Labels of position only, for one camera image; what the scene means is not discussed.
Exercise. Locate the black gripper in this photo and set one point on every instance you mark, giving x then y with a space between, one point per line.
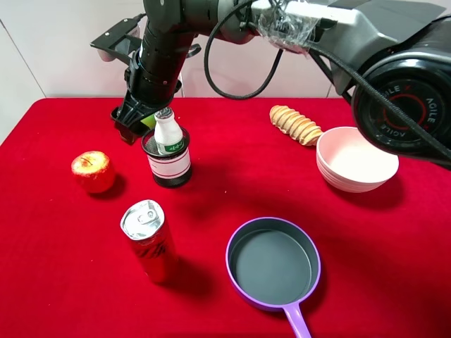
146 94

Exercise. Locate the small white yogurt bottle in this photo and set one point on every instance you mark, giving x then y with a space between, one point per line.
168 135

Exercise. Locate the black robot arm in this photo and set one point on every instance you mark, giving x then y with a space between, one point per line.
390 60

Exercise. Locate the green lime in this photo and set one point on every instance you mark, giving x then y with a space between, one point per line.
149 121

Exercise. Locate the red apple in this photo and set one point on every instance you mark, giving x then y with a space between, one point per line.
93 171

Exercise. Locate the black mesh pen cup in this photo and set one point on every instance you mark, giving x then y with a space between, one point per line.
168 170

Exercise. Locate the red soda can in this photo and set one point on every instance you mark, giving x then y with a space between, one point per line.
147 229

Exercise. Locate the red tablecloth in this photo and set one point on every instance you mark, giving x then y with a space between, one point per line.
68 270

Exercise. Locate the spiral bread roll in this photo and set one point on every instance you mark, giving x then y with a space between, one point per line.
297 126

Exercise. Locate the purple frying pan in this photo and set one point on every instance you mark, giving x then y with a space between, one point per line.
274 265

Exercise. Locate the pink ribbed bowl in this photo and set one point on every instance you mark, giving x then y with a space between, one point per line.
348 162

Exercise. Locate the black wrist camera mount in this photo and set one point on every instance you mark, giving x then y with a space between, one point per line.
120 41

